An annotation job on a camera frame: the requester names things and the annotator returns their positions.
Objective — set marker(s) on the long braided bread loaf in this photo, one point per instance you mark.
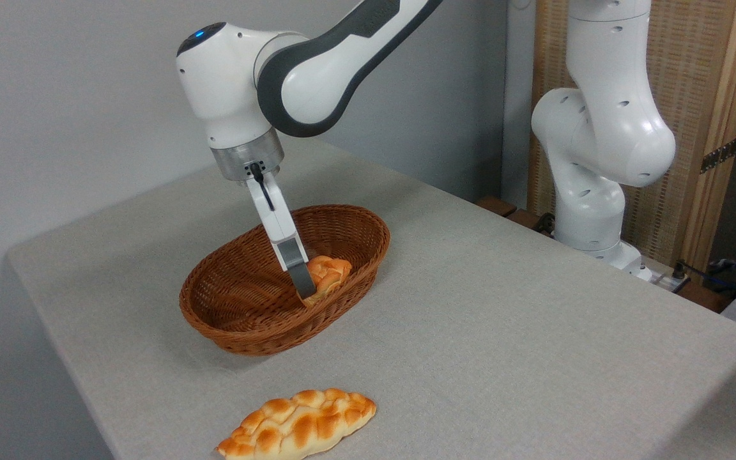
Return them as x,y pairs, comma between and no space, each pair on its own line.
301,425

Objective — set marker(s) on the grey tablecloth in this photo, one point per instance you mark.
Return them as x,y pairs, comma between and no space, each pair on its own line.
502,332

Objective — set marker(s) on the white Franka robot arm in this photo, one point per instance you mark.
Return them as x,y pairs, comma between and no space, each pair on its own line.
227,83

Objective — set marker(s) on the dark metal hinge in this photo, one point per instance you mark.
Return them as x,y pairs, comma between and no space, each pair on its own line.
719,155

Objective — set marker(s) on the wooden rattan screen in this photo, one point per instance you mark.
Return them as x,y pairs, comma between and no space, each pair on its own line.
706,76

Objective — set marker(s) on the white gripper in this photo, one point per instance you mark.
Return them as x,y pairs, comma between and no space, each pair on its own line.
273,211

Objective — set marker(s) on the small round bread roll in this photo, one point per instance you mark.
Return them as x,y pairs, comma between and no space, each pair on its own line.
331,275

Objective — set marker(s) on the brown wicker basket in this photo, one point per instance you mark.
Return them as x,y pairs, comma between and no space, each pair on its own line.
240,306

